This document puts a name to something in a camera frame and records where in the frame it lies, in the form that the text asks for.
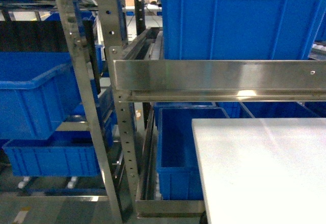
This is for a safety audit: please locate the blue bin below target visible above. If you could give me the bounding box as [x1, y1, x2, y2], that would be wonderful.
[3, 131, 100, 177]

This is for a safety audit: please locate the black back panel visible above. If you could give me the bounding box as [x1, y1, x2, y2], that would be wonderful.
[0, 20, 100, 95]

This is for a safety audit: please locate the steel side upright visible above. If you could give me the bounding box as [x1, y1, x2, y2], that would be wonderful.
[54, 0, 128, 223]

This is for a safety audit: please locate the blue bin under table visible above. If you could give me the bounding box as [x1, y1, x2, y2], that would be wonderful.
[156, 107, 229, 201]

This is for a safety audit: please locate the steel shelf upright post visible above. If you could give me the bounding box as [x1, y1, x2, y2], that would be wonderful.
[97, 0, 139, 210]

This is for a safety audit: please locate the steel shelf front rail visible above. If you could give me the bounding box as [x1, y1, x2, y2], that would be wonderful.
[110, 60, 325, 102]

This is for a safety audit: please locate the large blue bin right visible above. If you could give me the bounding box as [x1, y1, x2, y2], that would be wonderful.
[161, 0, 325, 60]

